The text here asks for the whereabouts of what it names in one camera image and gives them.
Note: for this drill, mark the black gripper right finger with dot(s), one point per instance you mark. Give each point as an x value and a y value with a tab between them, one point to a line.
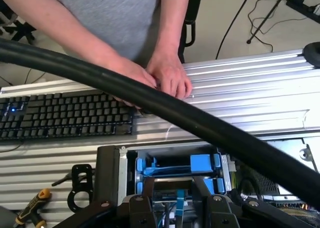
221	213

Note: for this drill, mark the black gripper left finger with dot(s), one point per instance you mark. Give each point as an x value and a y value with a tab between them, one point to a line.
140	213

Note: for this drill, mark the person's right hand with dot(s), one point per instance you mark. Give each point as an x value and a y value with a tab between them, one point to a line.
135	71

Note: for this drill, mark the person's left hand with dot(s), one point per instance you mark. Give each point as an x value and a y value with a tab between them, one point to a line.
170	73

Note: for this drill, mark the hard drive in blue caddy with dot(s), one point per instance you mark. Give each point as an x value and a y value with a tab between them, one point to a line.
123	168

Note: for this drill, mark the open grey PC case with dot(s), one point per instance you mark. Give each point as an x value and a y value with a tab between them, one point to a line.
107	175

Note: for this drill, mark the yellow black screwdriver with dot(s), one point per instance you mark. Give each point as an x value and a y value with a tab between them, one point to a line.
35	205

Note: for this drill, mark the black keyboard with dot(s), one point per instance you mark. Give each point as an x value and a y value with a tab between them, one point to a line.
62	118

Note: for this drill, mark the black round rubber foot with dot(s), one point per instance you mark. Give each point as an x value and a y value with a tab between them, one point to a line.
312	55

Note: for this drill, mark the person's trunk grey shirt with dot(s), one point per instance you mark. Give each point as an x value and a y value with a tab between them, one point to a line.
112	18

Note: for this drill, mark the thin black stand pole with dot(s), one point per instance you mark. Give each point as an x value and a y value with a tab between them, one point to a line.
268	15

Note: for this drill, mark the black chair star base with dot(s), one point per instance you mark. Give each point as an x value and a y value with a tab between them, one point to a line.
22	29

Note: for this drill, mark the black power strip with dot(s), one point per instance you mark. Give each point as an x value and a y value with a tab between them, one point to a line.
300	5

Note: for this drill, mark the black metal bracket plate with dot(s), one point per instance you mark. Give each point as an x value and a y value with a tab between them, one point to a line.
70	200

